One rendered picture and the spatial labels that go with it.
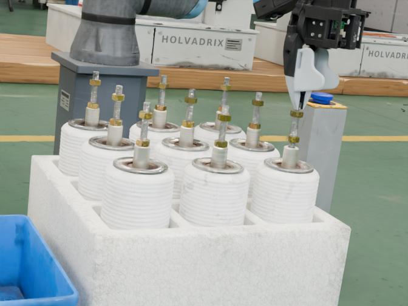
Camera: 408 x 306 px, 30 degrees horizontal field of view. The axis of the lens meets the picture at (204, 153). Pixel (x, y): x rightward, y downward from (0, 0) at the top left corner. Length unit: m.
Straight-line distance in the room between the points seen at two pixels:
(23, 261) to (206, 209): 0.32
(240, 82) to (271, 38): 0.65
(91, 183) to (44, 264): 0.14
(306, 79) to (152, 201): 0.28
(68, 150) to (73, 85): 0.40
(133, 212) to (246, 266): 0.18
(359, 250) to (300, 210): 0.50
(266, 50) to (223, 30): 0.67
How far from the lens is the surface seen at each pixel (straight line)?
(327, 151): 1.38
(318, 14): 1.07
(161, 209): 1.03
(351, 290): 1.40
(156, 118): 1.28
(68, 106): 1.65
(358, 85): 3.81
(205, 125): 1.34
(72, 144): 1.23
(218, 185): 1.05
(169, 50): 3.31
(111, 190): 1.02
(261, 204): 1.13
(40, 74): 3.05
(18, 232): 1.22
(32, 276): 1.16
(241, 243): 1.06
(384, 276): 1.50
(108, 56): 1.61
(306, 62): 1.09
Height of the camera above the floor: 0.53
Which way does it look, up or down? 14 degrees down
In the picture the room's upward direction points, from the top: 7 degrees clockwise
